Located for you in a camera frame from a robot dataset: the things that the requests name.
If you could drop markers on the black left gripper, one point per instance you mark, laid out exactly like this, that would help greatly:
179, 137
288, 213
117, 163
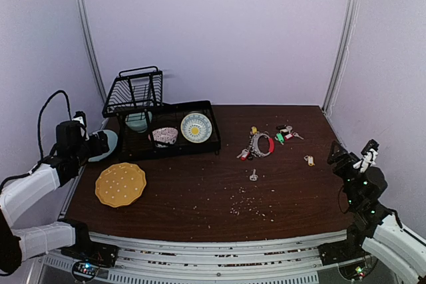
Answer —
99, 145

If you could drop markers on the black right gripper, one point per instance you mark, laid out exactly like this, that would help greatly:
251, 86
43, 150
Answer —
341, 159

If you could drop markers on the red handled keyring with keys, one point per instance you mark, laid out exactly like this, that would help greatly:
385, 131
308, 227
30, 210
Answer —
253, 149

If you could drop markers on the green tagged key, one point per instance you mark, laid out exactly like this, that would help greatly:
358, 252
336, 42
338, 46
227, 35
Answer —
280, 138

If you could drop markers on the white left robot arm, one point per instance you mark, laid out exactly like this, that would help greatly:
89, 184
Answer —
73, 148

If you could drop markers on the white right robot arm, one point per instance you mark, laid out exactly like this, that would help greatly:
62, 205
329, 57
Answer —
376, 229

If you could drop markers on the light blue plate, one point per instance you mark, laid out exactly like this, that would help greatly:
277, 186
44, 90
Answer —
112, 142

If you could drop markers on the yellow dotted plate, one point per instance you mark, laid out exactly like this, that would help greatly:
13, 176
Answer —
120, 185

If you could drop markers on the pink patterned bowl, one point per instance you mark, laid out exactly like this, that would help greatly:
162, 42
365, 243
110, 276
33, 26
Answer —
164, 137

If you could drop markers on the loose silver key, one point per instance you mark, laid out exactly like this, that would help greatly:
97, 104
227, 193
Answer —
253, 177

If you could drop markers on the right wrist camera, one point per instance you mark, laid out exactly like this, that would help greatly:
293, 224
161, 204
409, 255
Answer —
369, 155

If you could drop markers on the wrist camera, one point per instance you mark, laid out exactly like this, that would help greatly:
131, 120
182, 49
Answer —
80, 117
369, 155

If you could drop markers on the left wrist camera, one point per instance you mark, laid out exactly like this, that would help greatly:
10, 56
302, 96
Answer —
80, 117

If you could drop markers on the black wire dish rack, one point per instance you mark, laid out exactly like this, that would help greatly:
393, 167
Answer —
141, 90

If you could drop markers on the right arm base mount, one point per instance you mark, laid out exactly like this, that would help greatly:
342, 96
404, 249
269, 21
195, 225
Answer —
354, 264

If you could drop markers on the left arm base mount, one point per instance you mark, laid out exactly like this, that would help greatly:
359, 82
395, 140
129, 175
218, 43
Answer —
91, 256

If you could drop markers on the left aluminium frame post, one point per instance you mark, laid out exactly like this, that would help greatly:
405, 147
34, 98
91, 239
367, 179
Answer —
90, 49

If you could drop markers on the aluminium frame post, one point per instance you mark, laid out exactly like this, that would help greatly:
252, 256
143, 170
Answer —
90, 49
342, 55

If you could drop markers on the right aluminium frame post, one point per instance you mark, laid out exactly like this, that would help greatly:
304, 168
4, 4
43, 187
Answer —
342, 55

